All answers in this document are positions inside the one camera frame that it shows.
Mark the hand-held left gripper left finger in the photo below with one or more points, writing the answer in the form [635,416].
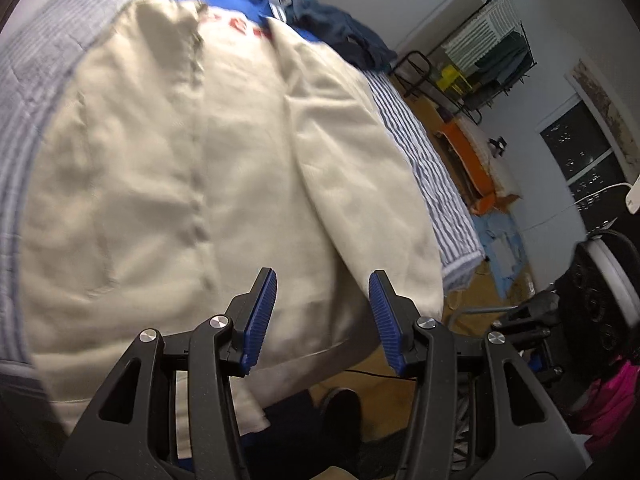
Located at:
[257,320]

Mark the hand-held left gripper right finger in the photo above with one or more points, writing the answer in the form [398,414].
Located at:
[387,325]

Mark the beige and blue work jacket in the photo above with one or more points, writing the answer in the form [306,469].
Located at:
[175,185]

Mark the black clothes rack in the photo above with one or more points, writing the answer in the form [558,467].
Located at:
[415,72]

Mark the dark hanging clothes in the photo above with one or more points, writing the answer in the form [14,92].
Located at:
[505,60]

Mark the dark blue clothes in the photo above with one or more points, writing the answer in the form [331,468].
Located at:
[340,30]

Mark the person's black shoe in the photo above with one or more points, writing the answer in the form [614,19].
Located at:
[342,420]

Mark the person's dark trouser leg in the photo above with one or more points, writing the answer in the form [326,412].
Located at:
[290,435]

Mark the blue striped blanket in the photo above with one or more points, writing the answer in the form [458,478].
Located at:
[430,175]

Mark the orange covered bench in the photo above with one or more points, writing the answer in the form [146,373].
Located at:
[470,155]

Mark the phone on small tripod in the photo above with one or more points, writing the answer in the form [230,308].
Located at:
[497,145]

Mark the pink cloth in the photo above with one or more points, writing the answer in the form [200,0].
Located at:
[610,405]

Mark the yellow box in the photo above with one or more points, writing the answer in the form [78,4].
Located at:
[452,80]

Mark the dark window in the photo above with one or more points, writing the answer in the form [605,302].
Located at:
[585,160]

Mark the green white striped towel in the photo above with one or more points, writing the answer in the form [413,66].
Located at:
[485,25]

